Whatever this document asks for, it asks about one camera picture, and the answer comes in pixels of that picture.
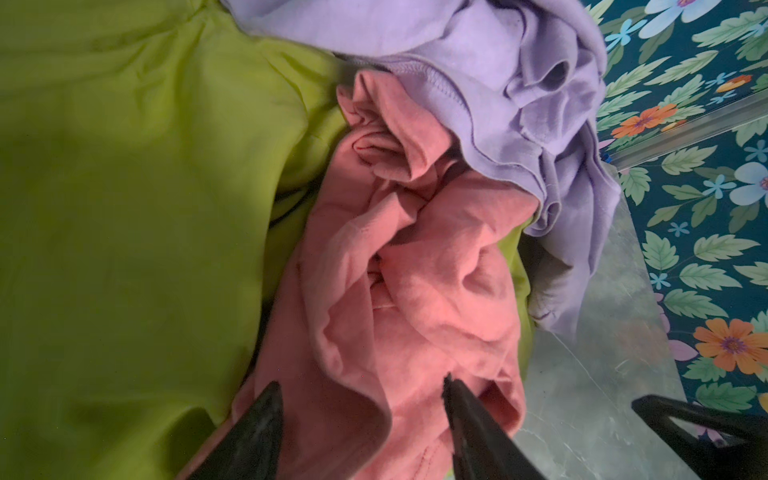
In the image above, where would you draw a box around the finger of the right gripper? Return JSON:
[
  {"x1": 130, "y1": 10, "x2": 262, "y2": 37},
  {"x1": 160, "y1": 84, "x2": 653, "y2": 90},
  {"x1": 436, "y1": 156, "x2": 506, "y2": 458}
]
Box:
[{"x1": 631, "y1": 395, "x2": 767, "y2": 480}]

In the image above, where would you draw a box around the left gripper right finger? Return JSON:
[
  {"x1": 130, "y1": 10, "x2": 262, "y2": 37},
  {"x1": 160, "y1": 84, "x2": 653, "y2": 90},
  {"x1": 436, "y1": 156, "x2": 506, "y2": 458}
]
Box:
[{"x1": 442, "y1": 374, "x2": 545, "y2": 480}]

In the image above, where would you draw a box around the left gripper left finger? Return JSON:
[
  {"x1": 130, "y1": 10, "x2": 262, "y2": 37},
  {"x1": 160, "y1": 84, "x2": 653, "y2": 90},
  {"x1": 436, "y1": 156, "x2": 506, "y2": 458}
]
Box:
[{"x1": 188, "y1": 382, "x2": 284, "y2": 480}]

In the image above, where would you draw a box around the pink cloth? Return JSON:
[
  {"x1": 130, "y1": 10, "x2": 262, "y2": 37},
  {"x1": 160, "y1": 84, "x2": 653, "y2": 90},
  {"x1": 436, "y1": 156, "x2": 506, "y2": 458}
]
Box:
[{"x1": 181, "y1": 70, "x2": 539, "y2": 479}]

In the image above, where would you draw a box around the lavender purple cloth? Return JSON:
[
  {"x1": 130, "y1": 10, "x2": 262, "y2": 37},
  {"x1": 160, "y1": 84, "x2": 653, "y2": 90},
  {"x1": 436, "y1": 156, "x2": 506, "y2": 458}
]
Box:
[{"x1": 226, "y1": 1, "x2": 621, "y2": 339}]

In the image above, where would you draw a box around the lime green jacket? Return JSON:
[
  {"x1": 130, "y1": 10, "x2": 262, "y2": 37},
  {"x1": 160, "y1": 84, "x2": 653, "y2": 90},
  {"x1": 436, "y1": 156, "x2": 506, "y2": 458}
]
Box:
[{"x1": 0, "y1": 0, "x2": 536, "y2": 480}]

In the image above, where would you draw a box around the aluminium frame right post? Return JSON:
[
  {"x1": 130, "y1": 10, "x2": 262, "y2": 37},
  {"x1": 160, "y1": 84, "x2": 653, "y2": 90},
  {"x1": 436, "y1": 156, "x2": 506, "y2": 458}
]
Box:
[{"x1": 603, "y1": 90, "x2": 767, "y2": 170}]

